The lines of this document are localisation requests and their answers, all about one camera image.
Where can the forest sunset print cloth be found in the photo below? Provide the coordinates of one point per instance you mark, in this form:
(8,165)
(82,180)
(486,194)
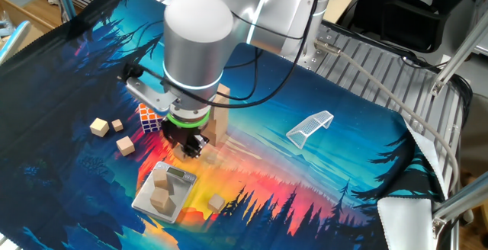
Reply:
(305,90)

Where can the clear mesh toy goal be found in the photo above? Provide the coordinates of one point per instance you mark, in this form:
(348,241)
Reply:
(312,122)

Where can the medium wooden cube block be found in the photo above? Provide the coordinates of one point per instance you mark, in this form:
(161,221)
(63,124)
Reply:
(216,203)
(160,198)
(125,146)
(179,155)
(160,178)
(99,128)

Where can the tiny wooden cube block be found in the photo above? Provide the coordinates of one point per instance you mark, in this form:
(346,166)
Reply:
(117,125)
(211,158)

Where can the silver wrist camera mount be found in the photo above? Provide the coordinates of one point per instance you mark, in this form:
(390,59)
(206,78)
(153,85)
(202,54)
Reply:
(150,95)

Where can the light wooden bench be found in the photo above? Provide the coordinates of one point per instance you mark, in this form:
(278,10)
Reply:
(40,21)

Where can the pale curved metal bar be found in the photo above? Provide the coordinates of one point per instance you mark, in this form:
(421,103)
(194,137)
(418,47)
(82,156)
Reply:
(17,38)

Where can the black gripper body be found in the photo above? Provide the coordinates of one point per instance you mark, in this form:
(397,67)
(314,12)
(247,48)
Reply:
(180,136)

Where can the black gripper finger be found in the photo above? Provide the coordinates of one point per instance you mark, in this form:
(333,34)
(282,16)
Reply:
(198,147)
(174,148)

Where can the rubiks cube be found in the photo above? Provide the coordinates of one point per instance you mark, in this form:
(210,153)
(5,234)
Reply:
(150,122)

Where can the silver digital kitchen scale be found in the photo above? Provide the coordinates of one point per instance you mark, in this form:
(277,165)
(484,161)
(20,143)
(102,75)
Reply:
(143,200)

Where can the black chair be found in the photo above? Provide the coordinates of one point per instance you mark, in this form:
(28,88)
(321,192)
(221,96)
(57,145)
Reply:
(400,17)

